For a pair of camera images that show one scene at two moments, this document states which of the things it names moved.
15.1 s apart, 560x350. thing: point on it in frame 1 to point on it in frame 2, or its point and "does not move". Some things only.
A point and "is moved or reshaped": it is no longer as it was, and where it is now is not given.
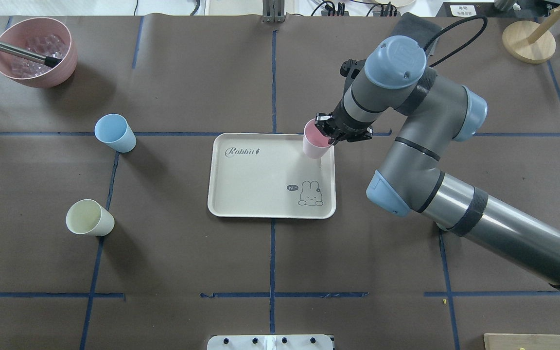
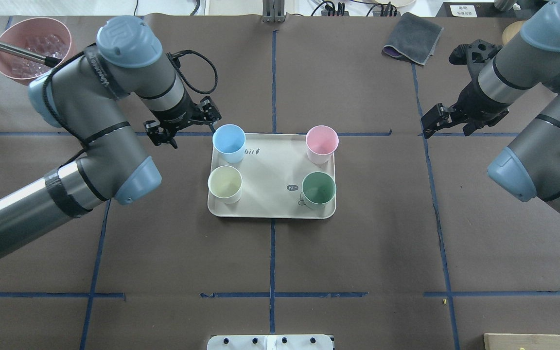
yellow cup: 88,216 to 225,184
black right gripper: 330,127 to 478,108
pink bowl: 44,36 does not move
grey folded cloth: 419,28 does not move
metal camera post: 273,10 does not move
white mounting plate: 270,342 does not move
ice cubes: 48,45 does not move
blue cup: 113,129 is moved or reshaped
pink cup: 315,144 is moved or reshaped
